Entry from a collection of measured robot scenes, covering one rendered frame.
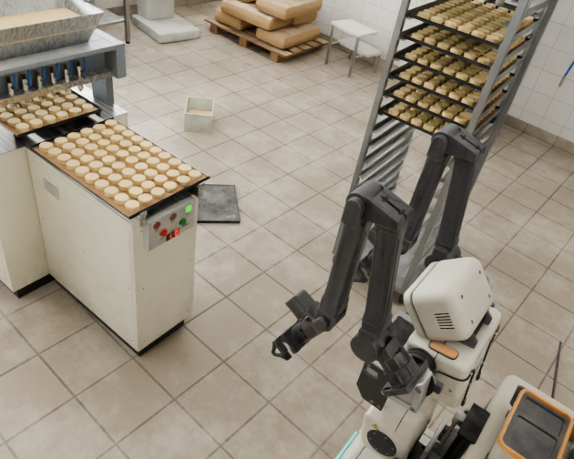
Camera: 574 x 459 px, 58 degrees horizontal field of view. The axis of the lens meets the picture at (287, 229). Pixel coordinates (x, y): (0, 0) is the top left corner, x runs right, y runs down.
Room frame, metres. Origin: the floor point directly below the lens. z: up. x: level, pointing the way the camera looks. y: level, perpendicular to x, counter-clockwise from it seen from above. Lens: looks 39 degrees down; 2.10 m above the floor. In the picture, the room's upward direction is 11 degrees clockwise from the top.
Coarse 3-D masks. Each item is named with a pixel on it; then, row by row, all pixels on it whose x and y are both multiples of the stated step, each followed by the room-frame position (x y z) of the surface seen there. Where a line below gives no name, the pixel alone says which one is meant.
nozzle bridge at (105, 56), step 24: (72, 48) 2.07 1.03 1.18; (96, 48) 2.12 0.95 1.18; (120, 48) 2.22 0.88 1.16; (0, 72) 1.75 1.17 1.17; (24, 72) 1.91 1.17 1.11; (48, 72) 2.00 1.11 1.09; (96, 72) 2.17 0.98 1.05; (120, 72) 2.21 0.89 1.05; (0, 96) 1.80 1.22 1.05; (24, 96) 1.85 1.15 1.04; (96, 96) 2.31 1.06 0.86
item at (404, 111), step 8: (400, 104) 2.44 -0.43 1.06; (392, 112) 2.33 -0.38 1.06; (400, 112) 2.38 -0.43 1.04; (408, 112) 2.36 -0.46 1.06; (416, 112) 2.40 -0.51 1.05; (424, 112) 2.39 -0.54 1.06; (488, 112) 2.57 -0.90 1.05; (408, 120) 2.31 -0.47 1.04; (416, 120) 2.29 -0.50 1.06; (424, 120) 2.32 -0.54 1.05; (432, 120) 2.32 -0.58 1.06; (440, 120) 2.34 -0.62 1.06; (480, 120) 2.47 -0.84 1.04; (424, 128) 2.25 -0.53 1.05; (432, 128) 2.24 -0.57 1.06; (440, 128) 2.25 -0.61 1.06
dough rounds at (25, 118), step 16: (48, 96) 2.10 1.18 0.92; (64, 96) 2.14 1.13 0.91; (0, 112) 1.88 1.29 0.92; (16, 112) 1.91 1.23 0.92; (32, 112) 1.95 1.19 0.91; (48, 112) 1.99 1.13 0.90; (64, 112) 1.98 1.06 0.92; (80, 112) 2.02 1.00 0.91; (16, 128) 1.79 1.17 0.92; (32, 128) 1.83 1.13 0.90
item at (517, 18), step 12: (528, 0) 2.11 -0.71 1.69; (516, 12) 2.11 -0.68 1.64; (516, 24) 2.10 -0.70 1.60; (504, 48) 2.11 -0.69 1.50; (504, 60) 2.12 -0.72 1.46; (492, 72) 2.11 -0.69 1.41; (492, 84) 2.10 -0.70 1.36; (480, 96) 2.11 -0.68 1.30; (480, 108) 2.10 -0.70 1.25; (468, 132) 2.11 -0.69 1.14; (444, 192) 2.11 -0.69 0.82; (432, 216) 2.11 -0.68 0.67; (432, 228) 2.10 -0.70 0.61; (420, 240) 2.12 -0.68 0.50; (420, 252) 2.10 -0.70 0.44; (408, 276) 2.11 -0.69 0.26
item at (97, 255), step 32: (32, 160) 1.76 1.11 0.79; (64, 192) 1.65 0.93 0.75; (64, 224) 1.67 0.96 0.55; (96, 224) 1.54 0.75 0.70; (128, 224) 1.44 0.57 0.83; (64, 256) 1.69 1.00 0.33; (96, 256) 1.56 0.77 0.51; (128, 256) 1.44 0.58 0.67; (160, 256) 1.54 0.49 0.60; (192, 256) 1.70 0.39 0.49; (64, 288) 1.78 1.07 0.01; (96, 288) 1.57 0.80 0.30; (128, 288) 1.44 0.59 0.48; (160, 288) 1.54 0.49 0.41; (192, 288) 1.71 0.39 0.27; (128, 320) 1.45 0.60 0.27; (160, 320) 1.54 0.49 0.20
